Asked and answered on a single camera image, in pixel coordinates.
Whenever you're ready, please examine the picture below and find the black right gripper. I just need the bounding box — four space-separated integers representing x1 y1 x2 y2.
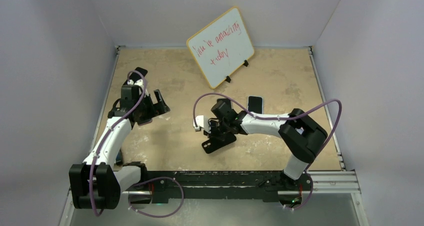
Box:
204 119 231 141

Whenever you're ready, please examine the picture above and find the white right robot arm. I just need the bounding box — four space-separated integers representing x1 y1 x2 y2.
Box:
196 102 328 189

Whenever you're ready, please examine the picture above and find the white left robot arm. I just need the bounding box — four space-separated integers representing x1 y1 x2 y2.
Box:
68 85 170 211

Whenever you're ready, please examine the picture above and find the blue black hand tool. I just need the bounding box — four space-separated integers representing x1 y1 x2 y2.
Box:
115 152 123 166

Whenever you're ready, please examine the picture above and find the whiteboard with red writing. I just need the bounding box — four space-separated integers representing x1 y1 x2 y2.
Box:
186 7 255 89

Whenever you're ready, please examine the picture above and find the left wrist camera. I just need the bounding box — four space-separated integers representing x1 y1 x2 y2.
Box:
126 79 146 94

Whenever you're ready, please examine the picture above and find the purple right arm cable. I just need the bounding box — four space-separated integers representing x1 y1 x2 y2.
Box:
192 93 343 212

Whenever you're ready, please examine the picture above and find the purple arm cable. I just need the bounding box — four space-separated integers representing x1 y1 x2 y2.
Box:
88 70 185 218
192 93 343 212

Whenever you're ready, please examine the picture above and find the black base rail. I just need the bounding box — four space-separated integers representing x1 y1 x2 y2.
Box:
128 170 313 205

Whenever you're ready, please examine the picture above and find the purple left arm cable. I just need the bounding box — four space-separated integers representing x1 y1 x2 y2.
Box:
88 70 185 218

